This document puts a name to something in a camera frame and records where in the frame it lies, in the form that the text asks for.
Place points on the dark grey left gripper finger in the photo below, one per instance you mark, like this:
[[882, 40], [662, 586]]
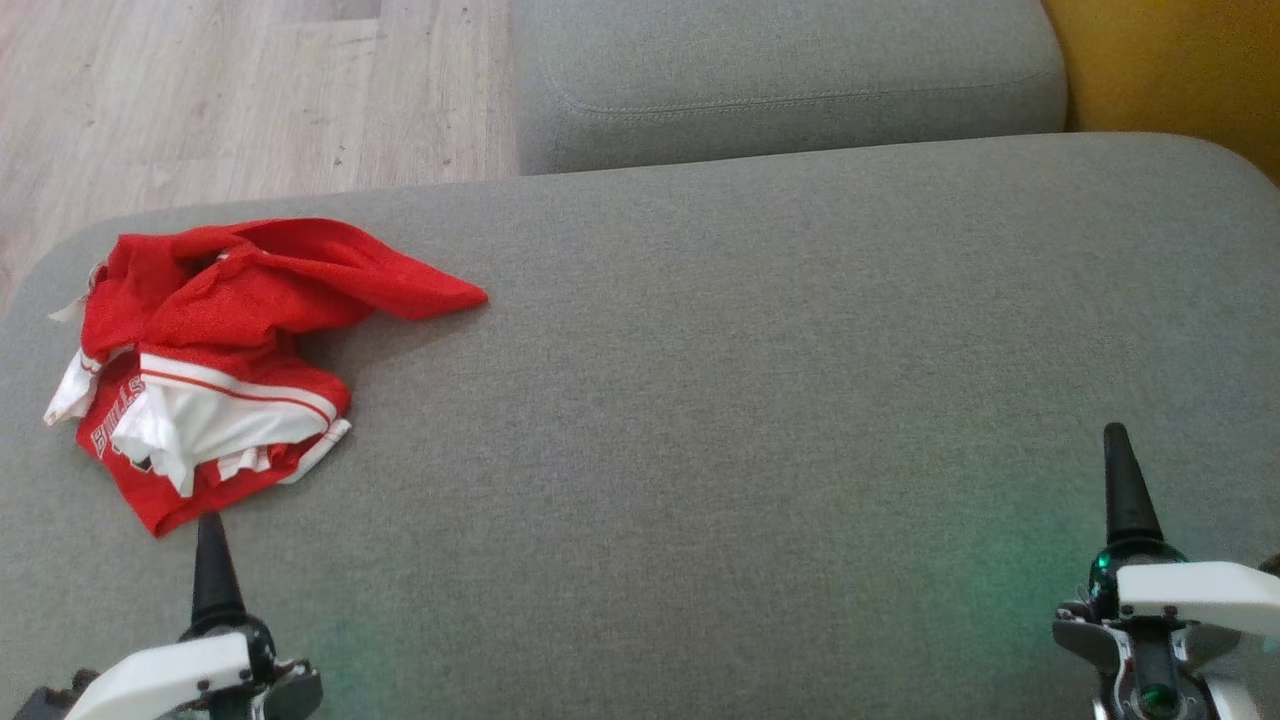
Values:
[[204, 590], [226, 595]]

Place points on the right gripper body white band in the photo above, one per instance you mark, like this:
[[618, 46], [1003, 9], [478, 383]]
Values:
[[1190, 595]]

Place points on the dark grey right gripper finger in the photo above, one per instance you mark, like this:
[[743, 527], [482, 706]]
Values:
[[1140, 515], [1117, 510]]

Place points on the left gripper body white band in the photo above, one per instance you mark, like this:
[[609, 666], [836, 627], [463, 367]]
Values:
[[170, 675]]

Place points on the red garment with striped trim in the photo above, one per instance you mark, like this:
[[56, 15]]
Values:
[[250, 280]]

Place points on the grey sofa seat cushion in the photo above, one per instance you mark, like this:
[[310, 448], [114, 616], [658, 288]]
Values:
[[700, 400]]

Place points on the yellow sofa cushion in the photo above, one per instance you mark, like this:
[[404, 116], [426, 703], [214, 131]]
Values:
[[1180, 70]]

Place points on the grey sofa back cushion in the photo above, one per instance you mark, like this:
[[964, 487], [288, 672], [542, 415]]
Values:
[[780, 70]]

